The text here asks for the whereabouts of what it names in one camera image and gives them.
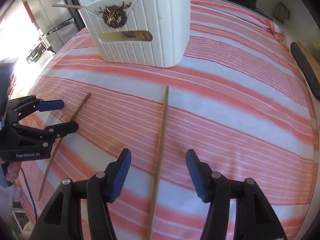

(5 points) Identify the lone dark wooden chopstick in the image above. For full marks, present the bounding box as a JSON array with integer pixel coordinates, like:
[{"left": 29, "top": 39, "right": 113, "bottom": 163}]
[{"left": 37, "top": 92, "right": 92, "bottom": 202}]

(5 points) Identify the wooden cutting board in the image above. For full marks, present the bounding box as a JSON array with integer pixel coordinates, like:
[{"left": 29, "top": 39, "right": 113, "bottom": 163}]
[{"left": 296, "top": 41, "right": 320, "bottom": 81}]

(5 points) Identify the person's left hand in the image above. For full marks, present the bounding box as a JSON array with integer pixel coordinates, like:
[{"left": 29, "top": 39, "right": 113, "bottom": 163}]
[{"left": 5, "top": 162, "right": 21, "bottom": 183}]

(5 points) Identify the grey refrigerator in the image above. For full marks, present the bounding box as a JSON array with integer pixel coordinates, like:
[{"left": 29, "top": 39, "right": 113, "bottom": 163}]
[{"left": 22, "top": 0, "right": 85, "bottom": 53}]

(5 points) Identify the cream utensil holder box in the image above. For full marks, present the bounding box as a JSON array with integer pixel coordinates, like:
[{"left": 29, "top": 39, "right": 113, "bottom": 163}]
[{"left": 80, "top": 0, "right": 191, "bottom": 68}]

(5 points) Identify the dark glass kettle jug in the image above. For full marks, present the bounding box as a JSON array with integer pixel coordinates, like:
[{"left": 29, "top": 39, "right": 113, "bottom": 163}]
[{"left": 273, "top": 2, "right": 290, "bottom": 24}]

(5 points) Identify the pink striped tablecloth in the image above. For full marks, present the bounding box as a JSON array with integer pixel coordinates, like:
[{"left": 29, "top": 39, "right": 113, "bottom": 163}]
[{"left": 18, "top": 0, "right": 319, "bottom": 239}]

